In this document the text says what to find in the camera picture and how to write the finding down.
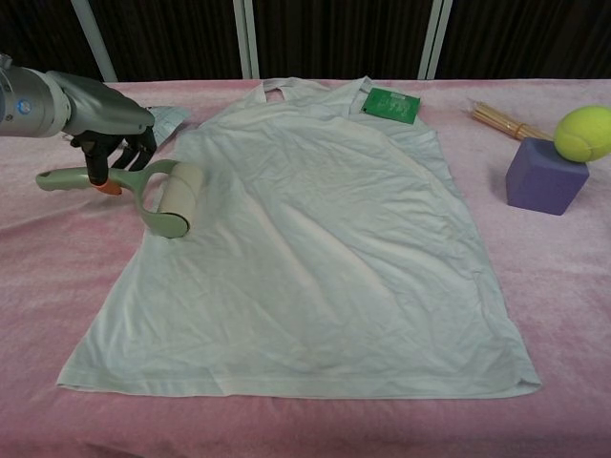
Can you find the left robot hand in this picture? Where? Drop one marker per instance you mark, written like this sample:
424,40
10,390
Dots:
107,121

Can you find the green lint roller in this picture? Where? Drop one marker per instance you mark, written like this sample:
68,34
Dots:
157,195

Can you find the white tank top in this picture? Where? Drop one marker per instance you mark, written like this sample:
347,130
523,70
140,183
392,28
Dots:
305,238

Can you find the snack packet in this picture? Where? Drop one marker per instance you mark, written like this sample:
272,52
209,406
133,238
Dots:
168,121

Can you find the pink table cloth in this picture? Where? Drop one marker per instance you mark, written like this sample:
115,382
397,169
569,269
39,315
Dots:
71,310

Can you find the green clothing tag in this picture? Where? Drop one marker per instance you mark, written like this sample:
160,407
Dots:
391,105

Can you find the bundle of wooden sticks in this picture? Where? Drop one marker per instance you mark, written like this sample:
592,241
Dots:
511,121

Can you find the purple foam cube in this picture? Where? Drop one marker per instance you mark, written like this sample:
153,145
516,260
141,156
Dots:
544,179

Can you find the yellow tennis ball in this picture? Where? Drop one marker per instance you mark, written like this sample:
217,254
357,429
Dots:
582,133

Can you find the white frame post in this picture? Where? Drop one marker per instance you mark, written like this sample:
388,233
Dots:
95,38
247,38
435,38

